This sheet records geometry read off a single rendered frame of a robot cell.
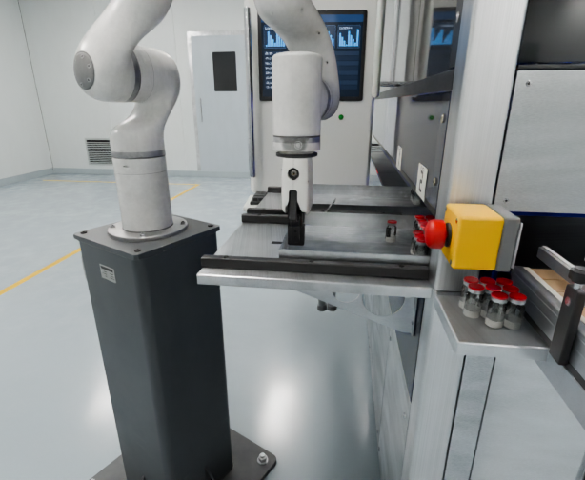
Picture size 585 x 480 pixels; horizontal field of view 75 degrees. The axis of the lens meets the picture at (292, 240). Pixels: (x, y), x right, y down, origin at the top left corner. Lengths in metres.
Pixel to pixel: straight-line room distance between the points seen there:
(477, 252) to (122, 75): 0.74
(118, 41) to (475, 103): 0.66
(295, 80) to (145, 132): 0.41
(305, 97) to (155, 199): 0.47
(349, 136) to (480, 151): 1.05
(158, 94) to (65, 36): 6.63
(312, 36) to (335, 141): 0.90
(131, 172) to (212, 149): 5.59
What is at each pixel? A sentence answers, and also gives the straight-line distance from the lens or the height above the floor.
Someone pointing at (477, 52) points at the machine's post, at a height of 1.22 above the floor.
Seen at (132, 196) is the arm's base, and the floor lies 0.96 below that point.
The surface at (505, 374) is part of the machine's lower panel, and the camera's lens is 0.77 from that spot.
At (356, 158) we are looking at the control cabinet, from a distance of 1.62.
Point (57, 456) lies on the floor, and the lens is 1.74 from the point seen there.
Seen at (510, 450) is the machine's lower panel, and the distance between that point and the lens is 0.88.
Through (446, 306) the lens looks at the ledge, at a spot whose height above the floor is 0.88.
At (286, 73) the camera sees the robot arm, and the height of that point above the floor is 1.21.
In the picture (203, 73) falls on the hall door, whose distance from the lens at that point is 6.52.
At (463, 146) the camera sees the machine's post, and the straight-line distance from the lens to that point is 0.60.
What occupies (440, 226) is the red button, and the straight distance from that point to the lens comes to 0.54.
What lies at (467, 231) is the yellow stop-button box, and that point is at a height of 1.01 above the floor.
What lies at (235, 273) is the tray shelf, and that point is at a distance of 0.69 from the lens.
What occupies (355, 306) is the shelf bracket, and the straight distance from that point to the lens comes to 0.78.
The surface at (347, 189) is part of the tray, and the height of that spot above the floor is 0.90.
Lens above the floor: 1.16
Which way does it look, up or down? 20 degrees down
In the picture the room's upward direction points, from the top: straight up
